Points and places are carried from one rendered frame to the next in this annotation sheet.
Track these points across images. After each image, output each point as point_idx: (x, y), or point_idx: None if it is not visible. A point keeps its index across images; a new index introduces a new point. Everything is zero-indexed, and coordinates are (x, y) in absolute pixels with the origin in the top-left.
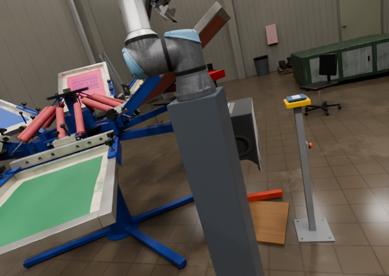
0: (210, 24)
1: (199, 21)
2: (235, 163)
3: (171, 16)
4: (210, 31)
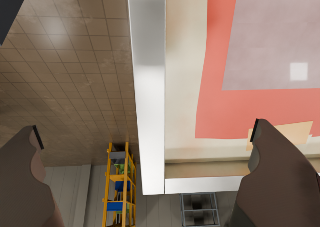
0: (203, 133)
1: (138, 137)
2: None
3: (248, 166)
4: (315, 110)
